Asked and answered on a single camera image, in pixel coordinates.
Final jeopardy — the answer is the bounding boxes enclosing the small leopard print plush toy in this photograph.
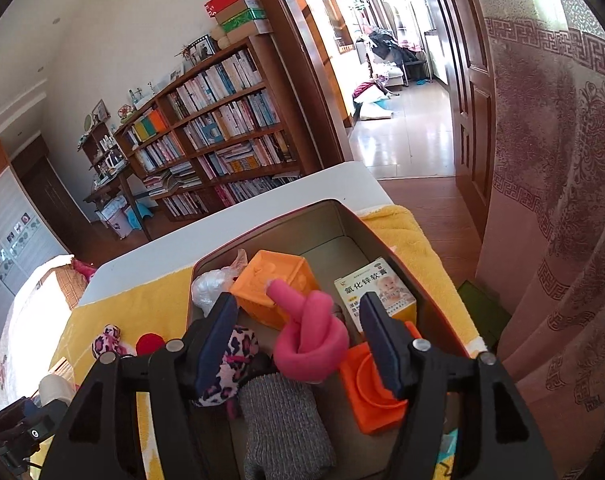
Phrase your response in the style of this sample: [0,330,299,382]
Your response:
[91,324,123,361]

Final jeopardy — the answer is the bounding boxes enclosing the dark green floor mat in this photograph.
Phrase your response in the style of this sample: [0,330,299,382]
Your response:
[457,280,513,351]

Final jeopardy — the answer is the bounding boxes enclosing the green patterned gift box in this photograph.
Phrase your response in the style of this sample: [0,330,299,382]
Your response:
[220,9,268,33]

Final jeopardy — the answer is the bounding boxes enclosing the clear plastic bag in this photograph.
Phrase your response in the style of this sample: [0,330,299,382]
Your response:
[191,249,248,318]

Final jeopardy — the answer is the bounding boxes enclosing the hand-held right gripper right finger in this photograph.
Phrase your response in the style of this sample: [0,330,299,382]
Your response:
[359,292,558,480]

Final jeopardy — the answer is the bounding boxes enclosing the wooden desk with hutch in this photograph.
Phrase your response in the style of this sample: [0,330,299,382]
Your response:
[76,120,156,241]

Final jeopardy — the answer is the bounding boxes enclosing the white and green medicine box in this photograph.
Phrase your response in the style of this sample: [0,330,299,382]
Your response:
[333,257,417,335]

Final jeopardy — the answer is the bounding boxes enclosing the pile of clothes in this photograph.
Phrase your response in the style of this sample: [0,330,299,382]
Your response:
[357,25,428,91]

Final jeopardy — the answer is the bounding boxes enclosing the blue plastic stool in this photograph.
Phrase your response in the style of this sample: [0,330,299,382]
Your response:
[130,202,153,228]

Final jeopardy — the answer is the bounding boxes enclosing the brown patterned curtain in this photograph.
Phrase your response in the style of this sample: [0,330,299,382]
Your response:
[475,0,605,480]

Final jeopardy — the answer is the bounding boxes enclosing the red patterned gift box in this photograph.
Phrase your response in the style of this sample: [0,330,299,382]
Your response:
[204,0,256,20]

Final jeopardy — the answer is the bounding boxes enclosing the picture frame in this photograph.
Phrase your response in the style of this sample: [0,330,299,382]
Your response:
[190,34,218,63]

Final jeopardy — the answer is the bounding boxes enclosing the white sliding wardrobe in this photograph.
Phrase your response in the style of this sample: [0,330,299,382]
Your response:
[0,167,70,341]

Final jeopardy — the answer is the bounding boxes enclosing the small orange embossed cube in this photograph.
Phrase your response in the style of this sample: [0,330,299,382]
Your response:
[339,342,423,436]

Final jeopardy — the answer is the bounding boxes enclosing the red tin box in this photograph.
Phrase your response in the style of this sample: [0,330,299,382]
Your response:
[185,199,473,480]

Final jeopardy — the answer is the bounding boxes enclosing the yellow and white blanket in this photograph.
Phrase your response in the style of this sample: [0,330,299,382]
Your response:
[50,205,483,480]

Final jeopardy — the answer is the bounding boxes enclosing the red pillow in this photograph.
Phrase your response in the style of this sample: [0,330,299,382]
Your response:
[70,257,98,281]

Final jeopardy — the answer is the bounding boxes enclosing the white gauze roll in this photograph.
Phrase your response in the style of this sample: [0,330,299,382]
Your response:
[38,374,76,408]

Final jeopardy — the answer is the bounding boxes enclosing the large orange embossed cube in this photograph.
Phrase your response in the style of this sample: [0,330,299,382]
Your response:
[231,250,319,332]

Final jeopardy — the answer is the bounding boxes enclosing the pink knotted foam tube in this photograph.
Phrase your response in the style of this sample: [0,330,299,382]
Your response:
[266,280,350,386]

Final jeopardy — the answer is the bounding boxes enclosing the dark wooden room door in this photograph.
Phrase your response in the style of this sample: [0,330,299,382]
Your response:
[12,155,100,256]

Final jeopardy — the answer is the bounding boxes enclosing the pink storage box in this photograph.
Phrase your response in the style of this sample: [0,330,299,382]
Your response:
[110,207,133,238]

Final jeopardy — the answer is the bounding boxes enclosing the wooden bookshelf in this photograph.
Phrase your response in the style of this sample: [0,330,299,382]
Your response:
[113,35,323,221]

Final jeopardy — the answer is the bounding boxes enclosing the small red pompom ball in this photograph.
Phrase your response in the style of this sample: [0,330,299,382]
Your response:
[135,332,166,358]

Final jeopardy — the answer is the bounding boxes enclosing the long leopard print plush toy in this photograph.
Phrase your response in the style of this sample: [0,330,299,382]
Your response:
[192,324,260,408]

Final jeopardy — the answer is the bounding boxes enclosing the grey and black knit glove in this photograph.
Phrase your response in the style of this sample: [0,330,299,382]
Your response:
[235,355,338,480]

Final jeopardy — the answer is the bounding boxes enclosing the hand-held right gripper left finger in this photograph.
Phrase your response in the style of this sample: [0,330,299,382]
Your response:
[41,292,239,480]

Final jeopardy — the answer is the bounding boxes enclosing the wooden panel door leaf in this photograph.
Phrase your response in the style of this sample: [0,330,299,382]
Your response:
[237,0,358,176]
[422,0,498,241]

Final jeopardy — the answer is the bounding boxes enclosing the rows of books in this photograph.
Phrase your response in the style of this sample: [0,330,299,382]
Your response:
[125,50,303,216]

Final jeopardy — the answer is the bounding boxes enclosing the plaid pillow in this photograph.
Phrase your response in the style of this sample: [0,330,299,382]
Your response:
[47,260,90,311]

